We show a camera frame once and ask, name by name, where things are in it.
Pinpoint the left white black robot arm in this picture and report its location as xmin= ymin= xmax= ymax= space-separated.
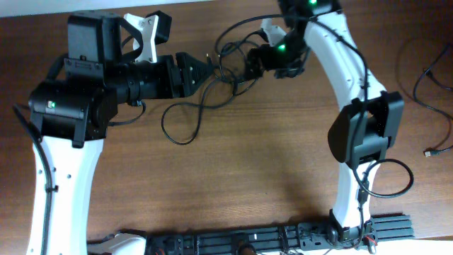
xmin=21 ymin=11 xmax=214 ymax=254

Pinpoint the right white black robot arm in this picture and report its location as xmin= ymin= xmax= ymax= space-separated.
xmin=244 ymin=1 xmax=404 ymax=249

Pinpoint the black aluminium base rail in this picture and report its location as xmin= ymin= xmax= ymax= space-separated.
xmin=90 ymin=213 xmax=415 ymax=255

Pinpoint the thin black USB cable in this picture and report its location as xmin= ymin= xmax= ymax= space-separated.
xmin=161 ymin=38 xmax=261 ymax=146

